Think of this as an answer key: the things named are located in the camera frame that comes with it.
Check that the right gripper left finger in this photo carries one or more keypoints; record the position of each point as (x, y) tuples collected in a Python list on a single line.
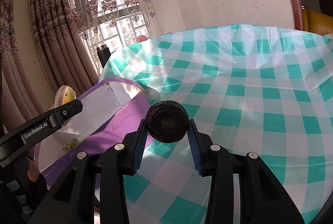
[(71, 198)]

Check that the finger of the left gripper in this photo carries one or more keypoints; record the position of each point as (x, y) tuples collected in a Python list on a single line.
[(65, 112)]

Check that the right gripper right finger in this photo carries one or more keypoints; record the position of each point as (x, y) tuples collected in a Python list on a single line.
[(263, 199)]

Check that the small pear half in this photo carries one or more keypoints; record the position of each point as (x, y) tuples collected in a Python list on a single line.
[(64, 95)]

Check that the operator hand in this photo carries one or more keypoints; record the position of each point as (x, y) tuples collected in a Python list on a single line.
[(27, 168)]

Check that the purple cardboard box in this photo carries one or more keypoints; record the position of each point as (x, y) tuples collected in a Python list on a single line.
[(111, 109)]

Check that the brown patterned drape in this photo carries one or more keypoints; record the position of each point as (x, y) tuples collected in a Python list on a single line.
[(60, 51)]

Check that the teal checkered tablecloth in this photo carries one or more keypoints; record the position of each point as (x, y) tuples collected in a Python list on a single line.
[(251, 88)]

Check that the pink round object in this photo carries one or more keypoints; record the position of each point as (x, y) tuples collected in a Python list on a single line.
[(141, 38)]

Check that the yellow leather sofa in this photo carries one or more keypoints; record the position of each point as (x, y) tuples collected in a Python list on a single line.
[(317, 23)]

